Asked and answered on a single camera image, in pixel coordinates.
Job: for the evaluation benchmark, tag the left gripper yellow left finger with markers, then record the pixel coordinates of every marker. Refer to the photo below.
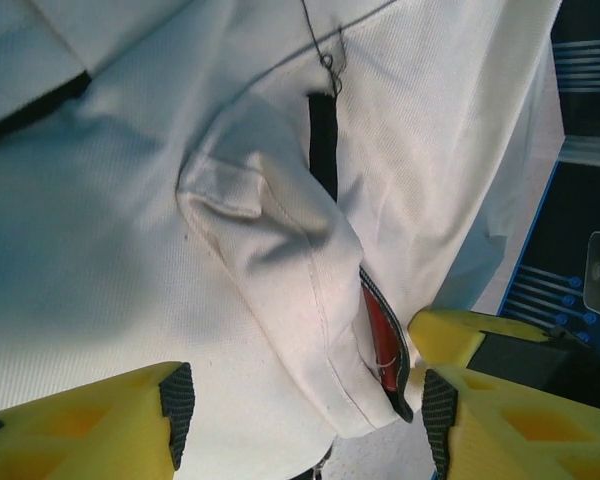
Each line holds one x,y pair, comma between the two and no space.
80,430

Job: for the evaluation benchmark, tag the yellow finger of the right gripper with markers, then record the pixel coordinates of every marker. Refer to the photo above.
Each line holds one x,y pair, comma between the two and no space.
445,335

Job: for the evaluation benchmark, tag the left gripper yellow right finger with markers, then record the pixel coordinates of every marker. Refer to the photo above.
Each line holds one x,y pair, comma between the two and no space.
530,435

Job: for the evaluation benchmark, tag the cream canvas student bag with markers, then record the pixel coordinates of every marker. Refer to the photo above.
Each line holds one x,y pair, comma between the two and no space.
130,250

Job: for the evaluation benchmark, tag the blue printed side panel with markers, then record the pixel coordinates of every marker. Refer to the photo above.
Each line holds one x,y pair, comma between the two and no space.
585,200

